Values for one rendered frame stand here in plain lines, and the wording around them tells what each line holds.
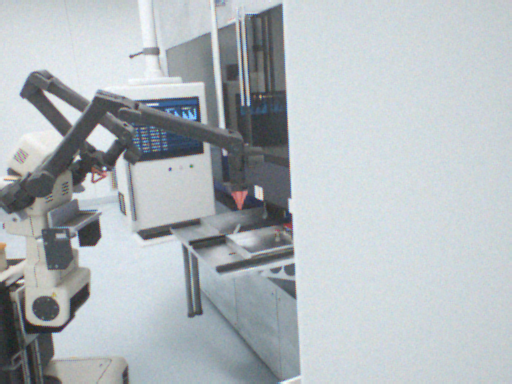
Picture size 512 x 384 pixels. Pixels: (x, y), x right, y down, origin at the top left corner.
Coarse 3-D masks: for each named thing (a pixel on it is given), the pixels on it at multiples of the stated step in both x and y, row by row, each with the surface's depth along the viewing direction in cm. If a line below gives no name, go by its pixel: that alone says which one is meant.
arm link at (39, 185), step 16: (96, 96) 146; (112, 96) 151; (96, 112) 149; (112, 112) 149; (80, 128) 151; (64, 144) 153; (80, 144) 154; (48, 160) 155; (64, 160) 156; (32, 176) 156; (48, 176) 155; (32, 192) 157; (48, 192) 158
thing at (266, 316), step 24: (216, 288) 307; (240, 288) 264; (264, 288) 231; (240, 312) 270; (264, 312) 236; (288, 312) 210; (264, 336) 241; (288, 336) 214; (264, 360) 246; (288, 360) 218
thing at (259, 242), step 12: (264, 228) 200; (276, 228) 203; (228, 240) 191; (240, 240) 196; (252, 240) 195; (264, 240) 194; (288, 240) 192; (240, 252) 180; (252, 252) 171; (264, 252) 172
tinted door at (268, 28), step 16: (272, 16) 185; (256, 32) 200; (272, 32) 187; (256, 48) 202; (272, 48) 189; (272, 64) 191; (272, 80) 193; (272, 96) 195; (272, 112) 197; (272, 128) 199; (288, 128) 186; (272, 144) 201; (288, 144) 188
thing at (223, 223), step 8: (256, 208) 235; (208, 216) 225; (216, 216) 227; (224, 216) 228; (232, 216) 230; (240, 216) 232; (248, 216) 232; (256, 216) 231; (264, 216) 230; (272, 216) 229; (208, 224) 213; (216, 224) 222; (224, 224) 221; (232, 224) 220; (248, 224) 206; (256, 224) 208; (264, 224) 209; (216, 232) 204; (224, 232) 202
